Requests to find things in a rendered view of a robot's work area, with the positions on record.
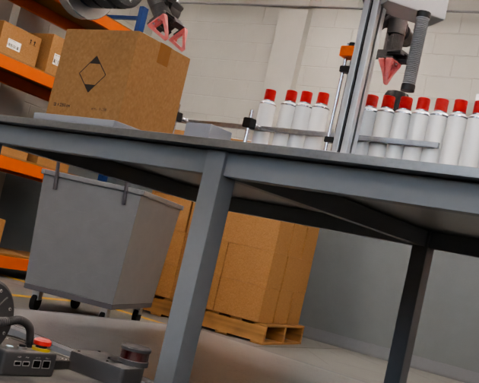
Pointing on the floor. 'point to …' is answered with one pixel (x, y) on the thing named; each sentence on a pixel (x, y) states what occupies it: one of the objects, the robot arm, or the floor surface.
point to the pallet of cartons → (246, 275)
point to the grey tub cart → (99, 243)
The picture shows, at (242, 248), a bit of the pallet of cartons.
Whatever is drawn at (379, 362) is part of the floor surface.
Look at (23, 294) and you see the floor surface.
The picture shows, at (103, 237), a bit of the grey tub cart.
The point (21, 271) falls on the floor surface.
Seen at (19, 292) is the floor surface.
